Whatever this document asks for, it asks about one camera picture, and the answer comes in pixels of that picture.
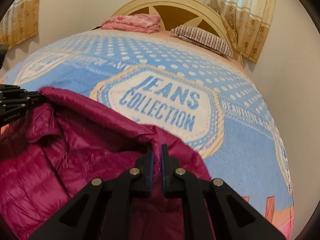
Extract magenta puffer jacket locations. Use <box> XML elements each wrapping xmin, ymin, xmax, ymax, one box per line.
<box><xmin>1</xmin><ymin>87</ymin><xmax>210</xmax><ymax>239</ymax></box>

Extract beige patterned curtain left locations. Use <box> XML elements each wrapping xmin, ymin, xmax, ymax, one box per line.
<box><xmin>1</xmin><ymin>0</ymin><xmax>40</xmax><ymax>48</ymax></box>

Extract beige patterned curtain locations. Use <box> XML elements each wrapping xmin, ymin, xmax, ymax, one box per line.
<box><xmin>198</xmin><ymin>0</ymin><xmax>277</xmax><ymax>63</ymax></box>
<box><xmin>1</xmin><ymin>0</ymin><xmax>40</xmax><ymax>48</ymax></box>

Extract blue pink printed bedspread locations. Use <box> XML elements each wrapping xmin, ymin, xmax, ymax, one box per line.
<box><xmin>1</xmin><ymin>29</ymin><xmax>294</xmax><ymax>239</ymax></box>

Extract folded pink blanket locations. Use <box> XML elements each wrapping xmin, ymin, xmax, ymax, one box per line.
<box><xmin>101</xmin><ymin>14</ymin><xmax>161</xmax><ymax>34</ymax></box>

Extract striped pillow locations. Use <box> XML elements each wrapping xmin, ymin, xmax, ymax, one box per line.
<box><xmin>170</xmin><ymin>25</ymin><xmax>234</xmax><ymax>59</ymax></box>

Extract cream wooden headboard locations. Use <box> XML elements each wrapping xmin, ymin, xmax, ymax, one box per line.
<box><xmin>114</xmin><ymin>0</ymin><xmax>243</xmax><ymax>64</ymax></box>

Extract beige patterned curtain right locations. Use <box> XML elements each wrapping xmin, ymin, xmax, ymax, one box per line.
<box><xmin>198</xmin><ymin>0</ymin><xmax>277</xmax><ymax>63</ymax></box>

